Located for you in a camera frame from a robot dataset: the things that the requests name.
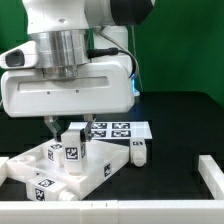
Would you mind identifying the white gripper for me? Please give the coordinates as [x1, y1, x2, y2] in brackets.
[1, 62, 134, 142]

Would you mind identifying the white square tabletop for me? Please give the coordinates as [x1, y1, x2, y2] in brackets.
[6, 139, 129, 200]

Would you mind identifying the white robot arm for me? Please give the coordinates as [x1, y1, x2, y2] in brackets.
[0, 0, 155, 142]

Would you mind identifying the white marker sheet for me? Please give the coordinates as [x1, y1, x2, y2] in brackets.
[92, 121, 152, 140]

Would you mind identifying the white U-shaped obstacle fence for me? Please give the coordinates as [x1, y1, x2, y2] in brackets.
[0, 155, 224, 224]

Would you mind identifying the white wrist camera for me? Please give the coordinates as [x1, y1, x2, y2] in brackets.
[0, 41, 39, 70]

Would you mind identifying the white cable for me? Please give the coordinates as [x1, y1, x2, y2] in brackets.
[87, 26, 144, 94]

